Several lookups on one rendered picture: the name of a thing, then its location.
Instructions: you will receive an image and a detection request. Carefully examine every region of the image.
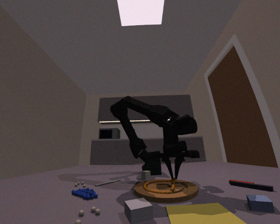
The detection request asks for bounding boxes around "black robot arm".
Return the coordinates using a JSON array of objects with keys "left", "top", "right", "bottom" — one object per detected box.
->
[{"left": 110, "top": 96, "right": 197, "bottom": 164}]

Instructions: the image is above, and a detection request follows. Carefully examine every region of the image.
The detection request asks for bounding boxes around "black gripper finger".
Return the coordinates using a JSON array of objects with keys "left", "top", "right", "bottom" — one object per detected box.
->
[
  {"left": 162, "top": 160, "right": 173, "bottom": 180},
  {"left": 175, "top": 159, "right": 185, "bottom": 180}
]

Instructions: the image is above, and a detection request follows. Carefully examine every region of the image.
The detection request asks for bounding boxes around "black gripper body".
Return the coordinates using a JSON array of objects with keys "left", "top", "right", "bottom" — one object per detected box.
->
[{"left": 148, "top": 136, "right": 200, "bottom": 160}]

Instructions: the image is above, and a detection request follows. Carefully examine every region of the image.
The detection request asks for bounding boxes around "brown round bead board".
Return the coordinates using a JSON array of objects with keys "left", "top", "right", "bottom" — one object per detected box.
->
[{"left": 134, "top": 179, "right": 198, "bottom": 203}]

